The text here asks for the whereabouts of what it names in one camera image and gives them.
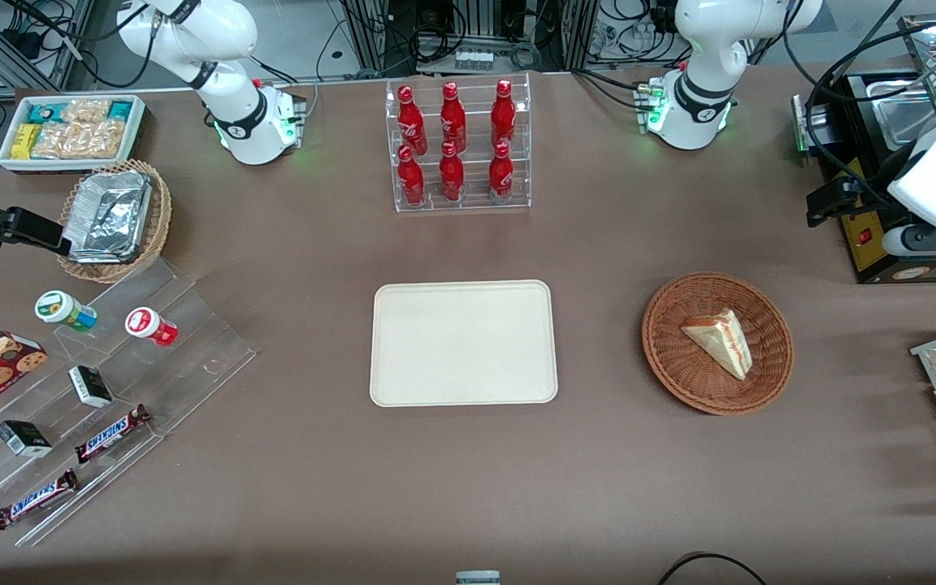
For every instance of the oval tan wicker basket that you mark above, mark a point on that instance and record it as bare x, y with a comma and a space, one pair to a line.
155, 227

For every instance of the yellow snack packet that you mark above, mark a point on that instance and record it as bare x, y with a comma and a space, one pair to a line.
25, 140

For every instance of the Snickers chocolate bar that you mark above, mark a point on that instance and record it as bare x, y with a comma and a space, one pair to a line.
110, 435
36, 500

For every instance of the aluminium foil tray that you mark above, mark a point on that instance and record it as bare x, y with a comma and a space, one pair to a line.
110, 215

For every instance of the red cola bottle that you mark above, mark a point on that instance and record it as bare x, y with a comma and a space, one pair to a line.
411, 122
452, 120
500, 175
452, 177
503, 115
411, 180

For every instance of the cream rectangular plastic tray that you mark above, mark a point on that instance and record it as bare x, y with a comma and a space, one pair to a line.
461, 343

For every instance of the clear rice cracker bag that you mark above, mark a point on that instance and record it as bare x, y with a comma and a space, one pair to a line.
86, 110
78, 140

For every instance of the stainless steel pan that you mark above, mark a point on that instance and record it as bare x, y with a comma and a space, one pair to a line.
907, 118

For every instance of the red lid snack cup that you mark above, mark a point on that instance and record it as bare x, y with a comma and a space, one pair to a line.
147, 323

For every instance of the round brown wicker basket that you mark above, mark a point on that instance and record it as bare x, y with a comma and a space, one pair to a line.
679, 357

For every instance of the triangular sandwich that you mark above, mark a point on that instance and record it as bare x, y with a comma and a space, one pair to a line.
724, 343

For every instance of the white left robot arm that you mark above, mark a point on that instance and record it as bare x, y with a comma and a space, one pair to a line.
699, 114

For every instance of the black countertop appliance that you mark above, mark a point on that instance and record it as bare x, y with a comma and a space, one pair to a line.
866, 244

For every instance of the teal snack packet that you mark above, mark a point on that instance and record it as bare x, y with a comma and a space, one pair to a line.
120, 110
45, 114

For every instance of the aluminium frame rack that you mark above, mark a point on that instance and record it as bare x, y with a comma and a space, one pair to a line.
62, 41

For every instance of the green lid snack cup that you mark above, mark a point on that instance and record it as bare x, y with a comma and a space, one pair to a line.
58, 307

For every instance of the small black carton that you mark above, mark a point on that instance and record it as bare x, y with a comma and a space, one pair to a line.
90, 387
23, 439

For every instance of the clear acrylic stepped display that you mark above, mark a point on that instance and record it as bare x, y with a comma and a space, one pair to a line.
192, 349

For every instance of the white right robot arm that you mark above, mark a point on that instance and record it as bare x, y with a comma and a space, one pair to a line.
249, 122

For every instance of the white power strip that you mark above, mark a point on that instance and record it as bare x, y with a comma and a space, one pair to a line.
474, 59

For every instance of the white rectangular snack bin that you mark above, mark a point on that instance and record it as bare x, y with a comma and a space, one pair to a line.
6, 158

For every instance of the clear acrylic bottle rack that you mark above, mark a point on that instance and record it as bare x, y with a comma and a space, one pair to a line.
460, 207

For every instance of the small grey device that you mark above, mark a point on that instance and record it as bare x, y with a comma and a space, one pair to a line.
478, 578

